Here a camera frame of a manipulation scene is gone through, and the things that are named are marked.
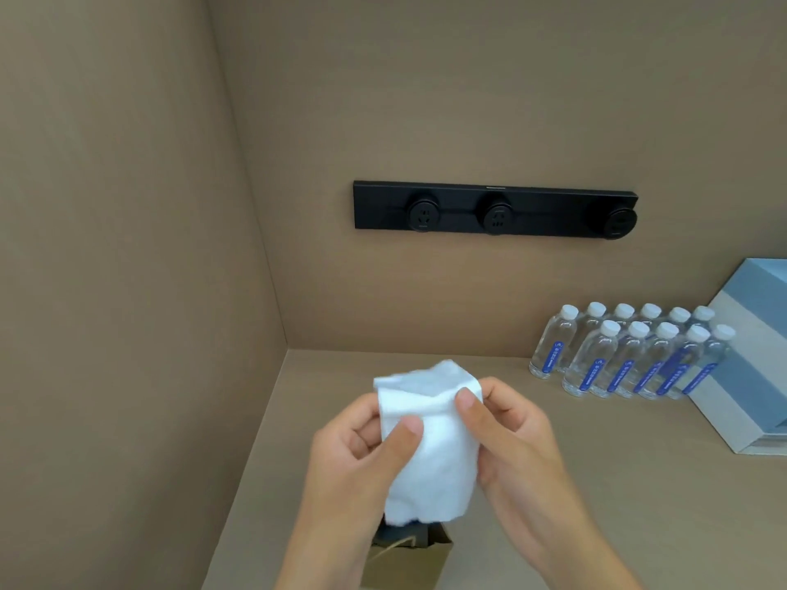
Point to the person's left hand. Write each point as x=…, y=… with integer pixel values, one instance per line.
x=341, y=473

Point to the person's right hand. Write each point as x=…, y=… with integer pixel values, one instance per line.
x=522, y=466

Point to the person's right thumb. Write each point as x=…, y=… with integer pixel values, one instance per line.
x=479, y=420

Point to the person's left thumb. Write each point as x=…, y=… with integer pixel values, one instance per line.
x=401, y=445

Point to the white cloth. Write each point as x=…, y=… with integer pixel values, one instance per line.
x=436, y=460

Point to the person's left forearm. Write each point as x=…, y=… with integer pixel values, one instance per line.
x=326, y=565

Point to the person's right forearm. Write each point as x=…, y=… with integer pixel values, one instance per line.
x=590, y=559

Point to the brown paper bag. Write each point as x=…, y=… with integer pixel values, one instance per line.
x=424, y=562

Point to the group of clear water bottles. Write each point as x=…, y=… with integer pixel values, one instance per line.
x=621, y=362

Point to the black round socket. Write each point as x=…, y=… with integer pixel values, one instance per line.
x=498, y=217
x=423, y=214
x=618, y=221

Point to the blue and white striped box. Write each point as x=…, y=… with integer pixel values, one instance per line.
x=747, y=362

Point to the black wall power track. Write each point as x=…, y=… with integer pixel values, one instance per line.
x=455, y=208

